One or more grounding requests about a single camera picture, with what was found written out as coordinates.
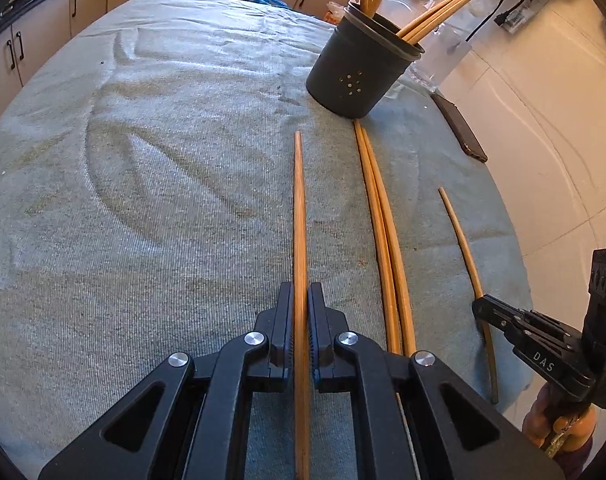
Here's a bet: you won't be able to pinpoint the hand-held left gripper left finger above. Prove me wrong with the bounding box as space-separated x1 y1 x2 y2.
38 282 296 480

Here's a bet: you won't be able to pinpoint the person's right hand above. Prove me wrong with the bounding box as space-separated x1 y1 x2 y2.
523 386 598 460

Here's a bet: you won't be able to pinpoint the grey-green table cloth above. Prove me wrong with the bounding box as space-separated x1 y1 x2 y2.
0 0 534 480

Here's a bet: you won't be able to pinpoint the black power cable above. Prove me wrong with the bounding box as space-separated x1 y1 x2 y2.
466 0 516 41

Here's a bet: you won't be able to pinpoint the orange basket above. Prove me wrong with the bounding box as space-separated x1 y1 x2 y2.
323 2 351 23

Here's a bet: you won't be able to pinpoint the beige kitchen cabinets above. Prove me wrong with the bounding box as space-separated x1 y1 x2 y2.
0 0 364 146

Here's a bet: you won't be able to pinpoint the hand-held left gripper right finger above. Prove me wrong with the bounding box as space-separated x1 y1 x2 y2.
307 282 566 480

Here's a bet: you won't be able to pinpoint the dark grey utensil holder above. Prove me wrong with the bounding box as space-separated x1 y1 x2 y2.
305 0 426 120

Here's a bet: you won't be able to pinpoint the wall socket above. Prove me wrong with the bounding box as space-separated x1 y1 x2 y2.
493 0 549 36

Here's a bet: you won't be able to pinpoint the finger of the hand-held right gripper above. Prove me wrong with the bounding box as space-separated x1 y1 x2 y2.
472 304 587 362
483 293 586 344

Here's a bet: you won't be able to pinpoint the dark mobile phone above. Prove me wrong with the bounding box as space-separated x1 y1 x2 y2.
429 92 489 164

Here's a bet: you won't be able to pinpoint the black kitchen countertop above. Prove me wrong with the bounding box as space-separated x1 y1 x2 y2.
0 0 354 56

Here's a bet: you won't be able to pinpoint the clear glass pitcher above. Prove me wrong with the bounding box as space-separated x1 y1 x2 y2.
423 25 473 92

